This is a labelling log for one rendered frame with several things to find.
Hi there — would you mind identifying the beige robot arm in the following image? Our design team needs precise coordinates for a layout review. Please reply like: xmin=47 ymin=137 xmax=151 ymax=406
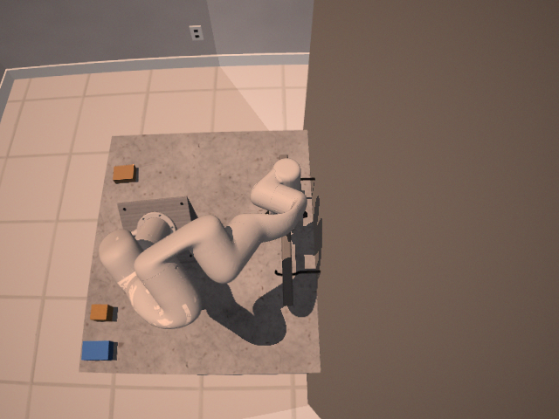
xmin=99 ymin=158 xmax=307 ymax=329

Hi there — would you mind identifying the blue block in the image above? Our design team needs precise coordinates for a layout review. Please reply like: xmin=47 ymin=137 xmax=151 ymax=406
xmin=81 ymin=340 xmax=114 ymax=361

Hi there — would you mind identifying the brown wall panel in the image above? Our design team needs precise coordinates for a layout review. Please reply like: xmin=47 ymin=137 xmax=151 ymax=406
xmin=303 ymin=0 xmax=559 ymax=419

